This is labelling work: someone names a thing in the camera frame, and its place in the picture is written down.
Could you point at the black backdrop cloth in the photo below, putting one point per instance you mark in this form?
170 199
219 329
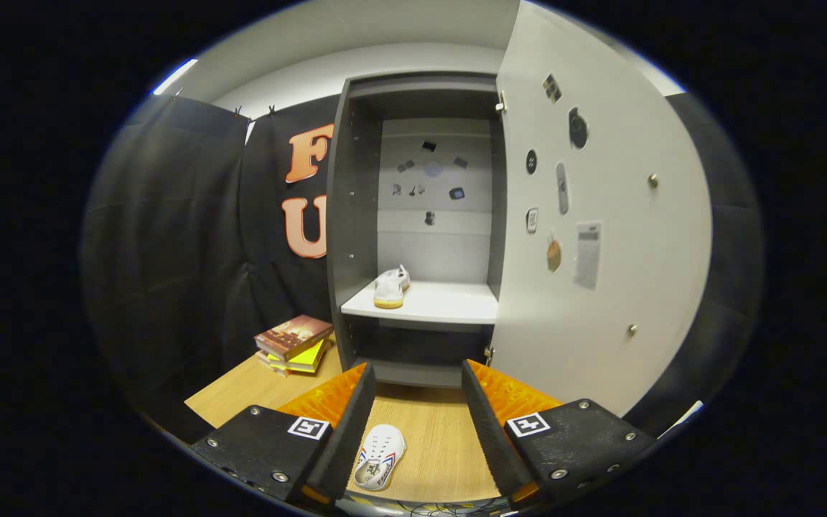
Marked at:
169 251

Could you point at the grey shoe cabinet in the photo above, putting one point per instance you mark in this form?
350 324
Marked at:
352 215

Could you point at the brown book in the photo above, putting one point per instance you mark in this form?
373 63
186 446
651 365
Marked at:
295 334

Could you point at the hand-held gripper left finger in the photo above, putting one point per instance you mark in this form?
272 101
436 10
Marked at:
349 431

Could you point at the beige shoe cabinet door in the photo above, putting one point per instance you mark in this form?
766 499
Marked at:
622 287

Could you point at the yellow book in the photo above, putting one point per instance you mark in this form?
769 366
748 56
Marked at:
306 357

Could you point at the white canvas shoe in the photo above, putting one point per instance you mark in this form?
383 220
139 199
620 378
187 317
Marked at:
390 287
381 456

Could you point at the narrow ceiling light panel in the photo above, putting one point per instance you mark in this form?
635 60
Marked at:
175 76

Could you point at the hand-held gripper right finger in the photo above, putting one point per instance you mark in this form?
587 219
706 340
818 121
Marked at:
489 431

